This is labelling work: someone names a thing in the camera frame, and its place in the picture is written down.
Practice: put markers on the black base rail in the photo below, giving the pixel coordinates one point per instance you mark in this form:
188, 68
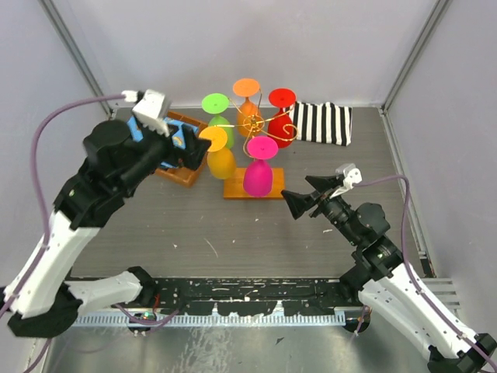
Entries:
253, 296

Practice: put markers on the wooden compartment tray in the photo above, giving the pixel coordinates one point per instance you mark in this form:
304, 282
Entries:
183, 176

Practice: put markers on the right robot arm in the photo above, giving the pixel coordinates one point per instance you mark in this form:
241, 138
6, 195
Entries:
383, 279

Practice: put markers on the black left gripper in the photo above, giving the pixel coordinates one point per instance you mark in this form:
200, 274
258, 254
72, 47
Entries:
196, 150

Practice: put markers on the red plastic wine glass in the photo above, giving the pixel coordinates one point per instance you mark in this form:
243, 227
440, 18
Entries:
280, 127

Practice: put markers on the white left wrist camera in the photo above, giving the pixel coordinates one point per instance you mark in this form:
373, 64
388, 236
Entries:
150, 109

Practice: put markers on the black white striped cloth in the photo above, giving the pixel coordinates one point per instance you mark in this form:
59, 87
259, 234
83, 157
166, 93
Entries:
324, 123

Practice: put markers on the orange plastic wine glass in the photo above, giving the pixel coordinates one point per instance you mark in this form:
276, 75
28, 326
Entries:
246, 88

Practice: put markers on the gold wire glass rack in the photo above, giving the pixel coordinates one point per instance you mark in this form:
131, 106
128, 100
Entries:
244, 141

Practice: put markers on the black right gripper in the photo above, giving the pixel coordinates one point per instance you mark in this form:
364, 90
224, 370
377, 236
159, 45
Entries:
298, 203

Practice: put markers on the pink plastic wine glass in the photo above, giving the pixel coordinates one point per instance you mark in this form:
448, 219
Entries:
258, 178

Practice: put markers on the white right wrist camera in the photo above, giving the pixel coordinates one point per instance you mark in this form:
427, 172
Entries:
350, 175

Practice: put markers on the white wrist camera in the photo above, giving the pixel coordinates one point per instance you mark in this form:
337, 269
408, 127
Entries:
150, 109
350, 175

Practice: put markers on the yellow plastic wine glass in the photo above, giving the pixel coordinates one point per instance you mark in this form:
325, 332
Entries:
220, 159

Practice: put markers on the green plastic wine glass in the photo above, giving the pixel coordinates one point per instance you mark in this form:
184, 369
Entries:
215, 104

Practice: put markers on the blue patterned cloth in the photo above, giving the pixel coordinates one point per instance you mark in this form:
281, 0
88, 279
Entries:
176, 128

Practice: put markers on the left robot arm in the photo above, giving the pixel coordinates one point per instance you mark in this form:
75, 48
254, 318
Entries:
114, 166

